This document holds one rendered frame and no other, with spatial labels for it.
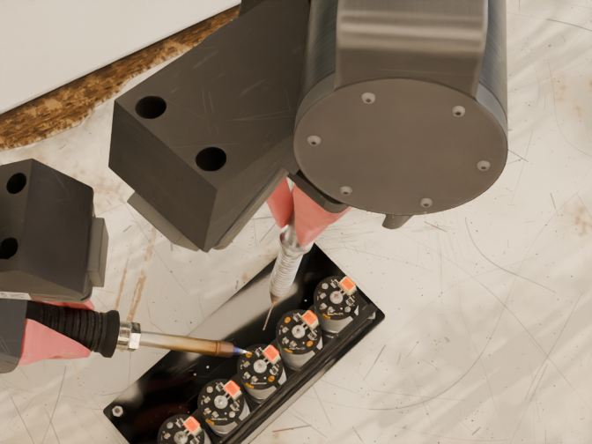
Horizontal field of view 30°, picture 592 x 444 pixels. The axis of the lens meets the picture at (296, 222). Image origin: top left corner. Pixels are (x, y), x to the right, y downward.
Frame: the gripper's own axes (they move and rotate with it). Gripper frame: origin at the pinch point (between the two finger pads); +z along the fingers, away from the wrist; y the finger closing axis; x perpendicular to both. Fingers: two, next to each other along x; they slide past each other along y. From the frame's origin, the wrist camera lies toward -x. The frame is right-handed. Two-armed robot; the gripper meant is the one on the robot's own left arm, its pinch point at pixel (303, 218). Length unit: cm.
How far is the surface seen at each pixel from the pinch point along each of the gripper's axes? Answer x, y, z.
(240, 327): 2.7, -2.8, 17.4
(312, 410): 2.5, 3.5, 18.7
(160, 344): -4.0, -3.4, 11.8
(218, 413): -3.6, 0.8, 14.2
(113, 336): -6.0, -4.9, 10.5
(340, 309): 4.5, 1.8, 11.3
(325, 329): 4.6, 1.4, 14.3
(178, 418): -5.1, -0.6, 14.7
